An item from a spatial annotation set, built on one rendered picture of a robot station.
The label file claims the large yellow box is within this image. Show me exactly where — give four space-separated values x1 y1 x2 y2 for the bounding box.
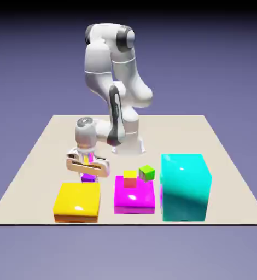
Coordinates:
53 182 101 223

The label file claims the large magenta box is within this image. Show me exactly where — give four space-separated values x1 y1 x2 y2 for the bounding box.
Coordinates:
114 174 156 215

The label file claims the large cyan box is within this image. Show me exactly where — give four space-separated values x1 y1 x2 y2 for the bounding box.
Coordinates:
159 153 213 222

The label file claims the small yellow cube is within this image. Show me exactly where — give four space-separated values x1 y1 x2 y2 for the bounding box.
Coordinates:
123 170 138 189

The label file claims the small purple cube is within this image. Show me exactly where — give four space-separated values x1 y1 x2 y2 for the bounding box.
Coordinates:
80 172 96 184

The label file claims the small green cube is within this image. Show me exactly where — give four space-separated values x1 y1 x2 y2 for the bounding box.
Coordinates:
138 165 155 182

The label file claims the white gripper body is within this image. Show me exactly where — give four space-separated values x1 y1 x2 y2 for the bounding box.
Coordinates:
66 148 111 178

